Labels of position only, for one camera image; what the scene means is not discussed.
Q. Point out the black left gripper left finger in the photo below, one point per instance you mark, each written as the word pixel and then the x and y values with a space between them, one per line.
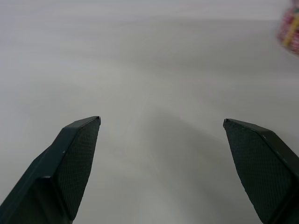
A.
pixel 58 168

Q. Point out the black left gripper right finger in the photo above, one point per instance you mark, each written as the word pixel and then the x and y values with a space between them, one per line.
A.
pixel 264 168

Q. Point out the red patterned object yellow stripe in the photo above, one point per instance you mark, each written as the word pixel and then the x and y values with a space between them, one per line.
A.
pixel 290 28

